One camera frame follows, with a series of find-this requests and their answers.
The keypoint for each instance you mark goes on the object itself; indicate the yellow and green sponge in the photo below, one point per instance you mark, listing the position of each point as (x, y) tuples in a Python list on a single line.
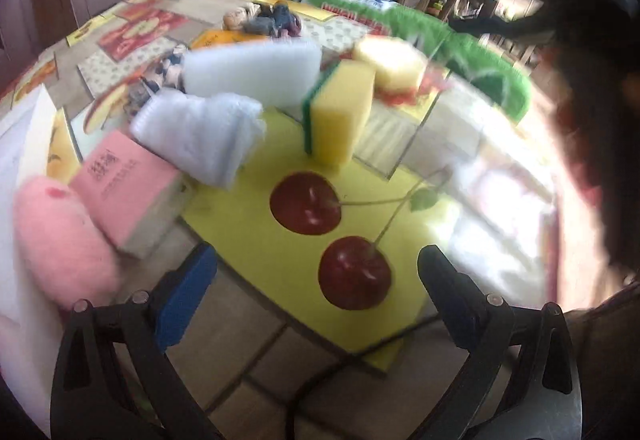
[(340, 114)]

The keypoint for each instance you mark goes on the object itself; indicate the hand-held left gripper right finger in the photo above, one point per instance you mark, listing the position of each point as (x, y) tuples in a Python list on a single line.
[(457, 315)]

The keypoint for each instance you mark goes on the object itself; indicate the green wrapped package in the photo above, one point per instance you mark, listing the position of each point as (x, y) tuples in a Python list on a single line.
[(450, 39)]

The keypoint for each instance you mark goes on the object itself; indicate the pink packet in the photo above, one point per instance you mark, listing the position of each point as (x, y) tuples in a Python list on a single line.
[(125, 180)]

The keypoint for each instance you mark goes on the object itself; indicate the white cardboard tray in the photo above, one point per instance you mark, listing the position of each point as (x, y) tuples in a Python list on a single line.
[(20, 154)]

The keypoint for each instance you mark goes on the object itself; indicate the pink plush ball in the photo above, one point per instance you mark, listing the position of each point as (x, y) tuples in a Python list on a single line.
[(60, 245)]

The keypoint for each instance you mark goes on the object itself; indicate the fruit print tablecloth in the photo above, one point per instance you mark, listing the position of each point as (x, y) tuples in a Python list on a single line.
[(280, 230)]

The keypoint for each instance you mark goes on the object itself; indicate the pale yellow foam block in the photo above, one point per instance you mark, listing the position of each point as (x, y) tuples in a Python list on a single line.
[(390, 64)]

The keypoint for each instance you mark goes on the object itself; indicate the white cloth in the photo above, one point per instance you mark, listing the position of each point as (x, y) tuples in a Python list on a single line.
[(200, 134)]

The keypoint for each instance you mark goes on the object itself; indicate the white foam sponge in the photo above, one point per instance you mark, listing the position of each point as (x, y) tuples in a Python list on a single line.
[(250, 69)]

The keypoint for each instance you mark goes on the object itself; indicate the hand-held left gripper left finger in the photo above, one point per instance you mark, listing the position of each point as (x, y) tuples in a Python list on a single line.
[(185, 300)]

